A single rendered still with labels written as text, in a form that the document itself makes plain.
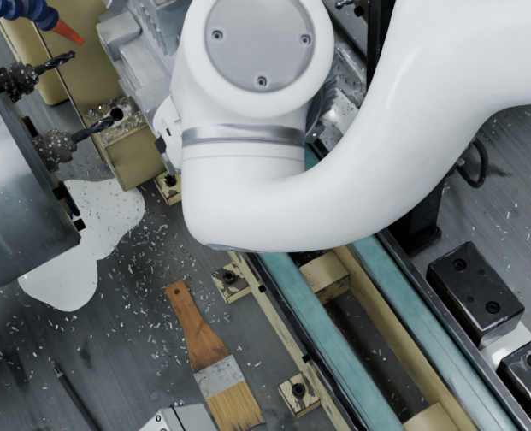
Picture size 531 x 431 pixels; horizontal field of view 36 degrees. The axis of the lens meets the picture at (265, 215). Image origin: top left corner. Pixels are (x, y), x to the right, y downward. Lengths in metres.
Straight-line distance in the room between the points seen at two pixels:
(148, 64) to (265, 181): 0.41
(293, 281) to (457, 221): 0.26
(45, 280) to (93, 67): 0.27
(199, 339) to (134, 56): 0.33
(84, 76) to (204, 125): 0.52
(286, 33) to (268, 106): 0.04
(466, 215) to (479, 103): 0.63
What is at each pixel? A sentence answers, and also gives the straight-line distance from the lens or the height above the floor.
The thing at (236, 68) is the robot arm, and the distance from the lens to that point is 0.44.
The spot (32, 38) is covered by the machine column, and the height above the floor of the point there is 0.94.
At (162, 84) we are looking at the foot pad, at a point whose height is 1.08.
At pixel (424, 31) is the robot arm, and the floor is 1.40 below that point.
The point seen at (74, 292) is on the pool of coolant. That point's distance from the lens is 1.03.
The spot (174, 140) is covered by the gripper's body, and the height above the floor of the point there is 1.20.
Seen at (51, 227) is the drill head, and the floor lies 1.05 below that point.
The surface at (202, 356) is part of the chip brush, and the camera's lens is 0.95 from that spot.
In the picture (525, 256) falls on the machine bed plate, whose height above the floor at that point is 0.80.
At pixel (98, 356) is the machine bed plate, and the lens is 0.99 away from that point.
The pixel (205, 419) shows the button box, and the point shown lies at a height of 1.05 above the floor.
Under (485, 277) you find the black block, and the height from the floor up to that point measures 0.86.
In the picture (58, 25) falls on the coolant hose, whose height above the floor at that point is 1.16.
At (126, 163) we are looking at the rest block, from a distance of 1.03.
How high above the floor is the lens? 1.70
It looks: 61 degrees down
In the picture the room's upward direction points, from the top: 11 degrees counter-clockwise
